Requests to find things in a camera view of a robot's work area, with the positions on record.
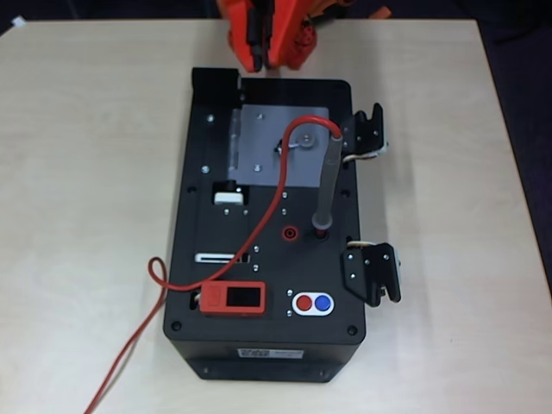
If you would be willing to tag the grey hinged door panel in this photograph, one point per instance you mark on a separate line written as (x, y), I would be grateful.
(259, 142)

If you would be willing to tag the black knob with zip tie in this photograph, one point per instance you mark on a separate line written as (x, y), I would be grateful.
(279, 148)

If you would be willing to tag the grey test probe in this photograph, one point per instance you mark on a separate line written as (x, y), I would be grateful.
(325, 185)

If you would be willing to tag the red robot arm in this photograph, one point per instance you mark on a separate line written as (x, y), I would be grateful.
(308, 43)

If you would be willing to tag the orange printed part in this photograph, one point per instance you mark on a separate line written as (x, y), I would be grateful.
(379, 13)

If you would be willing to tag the white slider knob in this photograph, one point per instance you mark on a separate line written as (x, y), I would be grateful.
(228, 198)

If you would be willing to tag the red banana socket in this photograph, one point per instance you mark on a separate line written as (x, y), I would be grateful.
(291, 233)

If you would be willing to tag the black banana socket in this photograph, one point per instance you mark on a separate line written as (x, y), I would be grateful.
(315, 236)

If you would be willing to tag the small white connector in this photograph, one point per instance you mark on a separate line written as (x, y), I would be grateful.
(18, 21)

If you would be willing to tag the black task board box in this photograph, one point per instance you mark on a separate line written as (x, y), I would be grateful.
(302, 267)

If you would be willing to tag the red display module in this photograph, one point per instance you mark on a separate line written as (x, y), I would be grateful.
(215, 297)

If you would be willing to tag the red push button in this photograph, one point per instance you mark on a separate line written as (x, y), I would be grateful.
(305, 302)

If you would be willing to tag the red and blue buttons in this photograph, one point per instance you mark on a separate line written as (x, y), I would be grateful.
(294, 303)

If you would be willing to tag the blue push button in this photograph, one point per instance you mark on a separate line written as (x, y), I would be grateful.
(323, 302)

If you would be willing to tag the white printed label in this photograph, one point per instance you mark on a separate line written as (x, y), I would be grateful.
(271, 353)

